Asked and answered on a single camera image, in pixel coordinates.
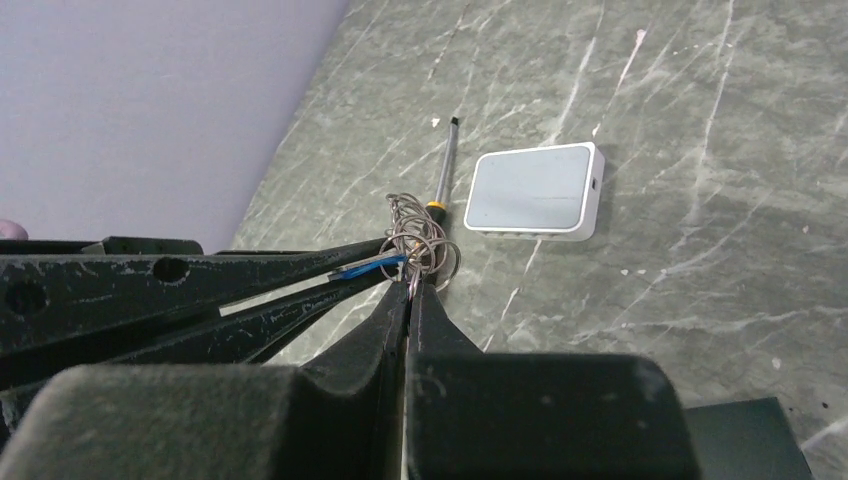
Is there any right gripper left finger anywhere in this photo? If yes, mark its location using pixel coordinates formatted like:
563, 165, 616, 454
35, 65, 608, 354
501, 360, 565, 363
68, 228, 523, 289
1, 283, 408, 479

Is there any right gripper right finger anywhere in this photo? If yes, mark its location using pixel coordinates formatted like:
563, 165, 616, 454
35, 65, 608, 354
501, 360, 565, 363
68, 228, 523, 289
406, 284, 701, 479

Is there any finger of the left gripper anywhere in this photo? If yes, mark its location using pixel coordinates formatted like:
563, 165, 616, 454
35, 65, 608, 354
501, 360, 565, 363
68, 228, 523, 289
1, 269, 385, 424
1, 238, 383, 357

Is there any blue key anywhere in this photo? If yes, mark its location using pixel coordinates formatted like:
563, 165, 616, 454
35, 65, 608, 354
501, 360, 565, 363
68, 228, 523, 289
328, 251, 407, 281

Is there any bunch of steel keyrings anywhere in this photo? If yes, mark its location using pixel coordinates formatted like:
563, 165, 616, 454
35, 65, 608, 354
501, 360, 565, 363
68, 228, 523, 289
380, 192, 462, 299

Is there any yellow black screwdriver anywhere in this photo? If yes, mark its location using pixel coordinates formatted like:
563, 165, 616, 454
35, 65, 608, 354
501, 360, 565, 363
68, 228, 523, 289
425, 117, 460, 226

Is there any small white grey box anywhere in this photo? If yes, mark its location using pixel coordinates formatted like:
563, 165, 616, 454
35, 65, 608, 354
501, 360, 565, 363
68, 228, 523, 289
463, 142, 606, 242

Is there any black rectangular pad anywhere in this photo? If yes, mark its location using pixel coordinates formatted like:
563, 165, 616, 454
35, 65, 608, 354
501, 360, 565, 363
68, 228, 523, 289
684, 397, 813, 480

